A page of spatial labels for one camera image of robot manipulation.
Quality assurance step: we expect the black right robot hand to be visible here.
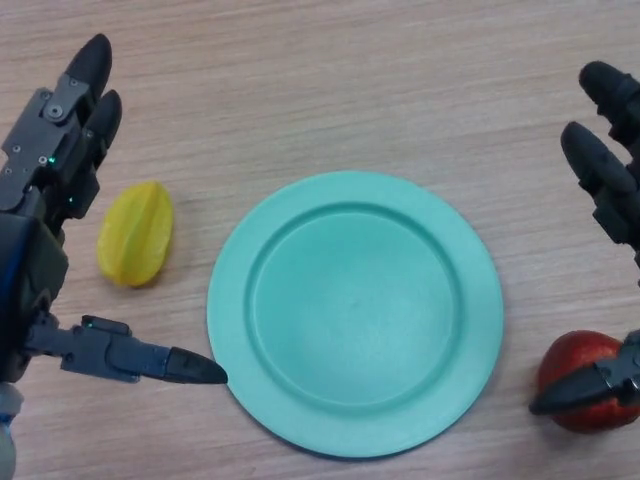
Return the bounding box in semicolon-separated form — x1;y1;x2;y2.
528;60;640;416

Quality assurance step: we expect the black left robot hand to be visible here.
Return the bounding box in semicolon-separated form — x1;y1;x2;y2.
0;33;229;387

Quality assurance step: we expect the red apple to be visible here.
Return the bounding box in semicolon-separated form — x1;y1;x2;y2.
537;329;640;432

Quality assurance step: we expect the green round plate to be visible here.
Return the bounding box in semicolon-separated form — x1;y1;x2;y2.
206;171;504;448

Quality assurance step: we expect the yellow starfruit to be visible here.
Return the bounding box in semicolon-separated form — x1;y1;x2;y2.
96;180;175;287

